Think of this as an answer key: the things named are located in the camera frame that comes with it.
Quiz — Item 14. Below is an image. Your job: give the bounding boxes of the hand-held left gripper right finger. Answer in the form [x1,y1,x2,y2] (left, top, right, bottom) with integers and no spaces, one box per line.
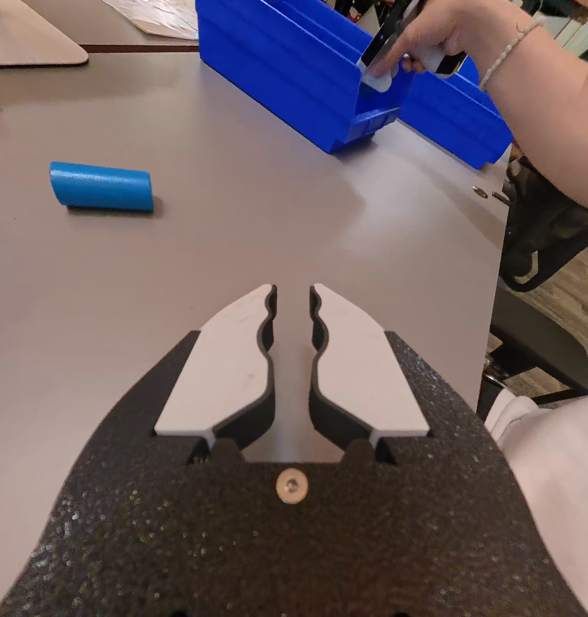
[308,283,431,451]

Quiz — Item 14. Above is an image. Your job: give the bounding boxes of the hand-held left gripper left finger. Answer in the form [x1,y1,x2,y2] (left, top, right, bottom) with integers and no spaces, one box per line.
[154,283,279,451]

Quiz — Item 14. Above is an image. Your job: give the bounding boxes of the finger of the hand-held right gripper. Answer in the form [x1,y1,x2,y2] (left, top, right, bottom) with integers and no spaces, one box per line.
[360,2,421,69]

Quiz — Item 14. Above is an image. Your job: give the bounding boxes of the tagged blue plastic bin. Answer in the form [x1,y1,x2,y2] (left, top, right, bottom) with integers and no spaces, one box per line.
[195,0,413,155]

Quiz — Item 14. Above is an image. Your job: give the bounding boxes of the blue cylinder block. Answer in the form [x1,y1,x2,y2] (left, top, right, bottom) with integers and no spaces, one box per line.
[49,161,155,213]

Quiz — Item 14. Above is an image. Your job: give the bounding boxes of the person's right forearm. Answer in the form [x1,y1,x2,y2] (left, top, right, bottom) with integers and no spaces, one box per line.
[482,17,588,215]

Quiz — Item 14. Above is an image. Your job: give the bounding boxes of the person's right hand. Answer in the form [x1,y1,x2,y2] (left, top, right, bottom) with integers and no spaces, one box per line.
[370,0,540,83]

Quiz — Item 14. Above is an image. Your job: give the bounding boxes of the black office chair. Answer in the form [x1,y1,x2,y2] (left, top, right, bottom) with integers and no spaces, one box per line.
[477,284,588,420]

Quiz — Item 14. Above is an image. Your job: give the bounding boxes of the person's white shirt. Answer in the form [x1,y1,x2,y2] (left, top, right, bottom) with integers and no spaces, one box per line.
[484,388,588,617]

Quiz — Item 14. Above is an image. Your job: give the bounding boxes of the laminated instruction card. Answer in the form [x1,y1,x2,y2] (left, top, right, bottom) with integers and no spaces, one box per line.
[102,0,199,40]

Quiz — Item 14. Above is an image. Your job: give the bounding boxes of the grey side desk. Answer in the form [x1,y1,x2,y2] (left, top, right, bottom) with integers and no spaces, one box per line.
[0,0,200,54]

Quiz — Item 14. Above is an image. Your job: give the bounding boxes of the white board stand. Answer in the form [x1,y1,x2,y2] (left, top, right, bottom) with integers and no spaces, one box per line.
[0,0,89,67]

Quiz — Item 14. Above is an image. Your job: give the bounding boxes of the pale cord bracelet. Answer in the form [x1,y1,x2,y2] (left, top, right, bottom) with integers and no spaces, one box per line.
[478,17,548,92]

